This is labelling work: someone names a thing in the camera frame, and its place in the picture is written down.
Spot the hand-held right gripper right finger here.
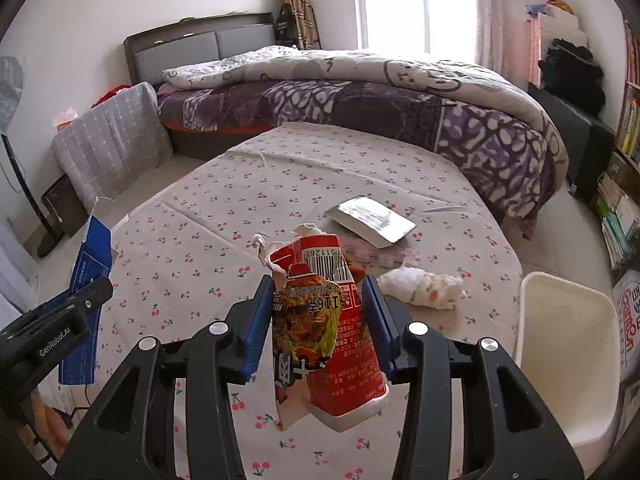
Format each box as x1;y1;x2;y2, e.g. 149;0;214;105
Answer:
361;274;586;480

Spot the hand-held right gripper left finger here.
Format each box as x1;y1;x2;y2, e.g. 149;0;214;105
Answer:
55;274;276;480

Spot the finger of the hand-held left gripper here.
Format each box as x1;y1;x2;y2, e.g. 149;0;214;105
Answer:
30;276;114;322

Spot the torn red noodle cup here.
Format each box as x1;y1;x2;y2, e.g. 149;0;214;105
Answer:
270;232;391;432

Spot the blue carton box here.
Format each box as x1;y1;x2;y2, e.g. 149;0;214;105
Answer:
58;199;119;386

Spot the white trash bin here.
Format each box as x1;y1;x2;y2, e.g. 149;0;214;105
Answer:
517;271;619;453

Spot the crumpled white wrapper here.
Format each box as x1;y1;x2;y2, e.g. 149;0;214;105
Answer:
377;266;463;311

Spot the sheer white curtain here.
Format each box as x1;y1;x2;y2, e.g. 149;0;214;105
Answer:
0;220;36;321

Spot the silver foil pack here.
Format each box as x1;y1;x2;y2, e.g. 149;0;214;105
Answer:
325;195;418;250

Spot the grey checkered cloth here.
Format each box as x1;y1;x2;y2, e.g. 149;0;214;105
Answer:
52;81;175;211

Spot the red cloth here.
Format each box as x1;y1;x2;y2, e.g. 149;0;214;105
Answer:
91;85;128;108

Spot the covered standing fan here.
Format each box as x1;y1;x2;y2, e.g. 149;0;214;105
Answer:
0;55;66;258

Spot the purple patterned bedsheet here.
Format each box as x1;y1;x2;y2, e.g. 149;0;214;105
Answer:
157;80;568;241

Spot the white bag with red print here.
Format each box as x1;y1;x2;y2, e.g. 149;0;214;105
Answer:
612;269;640;386

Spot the stack of books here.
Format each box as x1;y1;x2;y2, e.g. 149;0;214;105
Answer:
595;172;636;271

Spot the grey padded headboard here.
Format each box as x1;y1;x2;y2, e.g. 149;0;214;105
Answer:
123;11;277;86

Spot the dark storage cabinet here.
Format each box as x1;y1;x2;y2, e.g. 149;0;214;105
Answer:
527;82;616;203

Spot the cartoon print duvet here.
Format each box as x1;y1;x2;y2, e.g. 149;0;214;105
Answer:
162;45;571;181

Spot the black bag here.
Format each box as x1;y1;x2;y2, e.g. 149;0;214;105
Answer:
274;4;298;43

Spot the white pink cabinet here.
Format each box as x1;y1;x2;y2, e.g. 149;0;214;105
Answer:
524;0;586;91

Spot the pile of black clothes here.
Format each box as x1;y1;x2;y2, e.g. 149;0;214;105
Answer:
539;39;606;116

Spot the wooden bookshelf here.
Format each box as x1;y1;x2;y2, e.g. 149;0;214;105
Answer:
595;20;640;271

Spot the window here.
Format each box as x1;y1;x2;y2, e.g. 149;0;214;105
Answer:
352;0;476;61

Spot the pink white curtain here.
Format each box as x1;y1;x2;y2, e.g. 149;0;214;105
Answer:
472;0;526;86

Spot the dark bed frame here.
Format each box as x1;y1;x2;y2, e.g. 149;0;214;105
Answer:
160;120;281;162

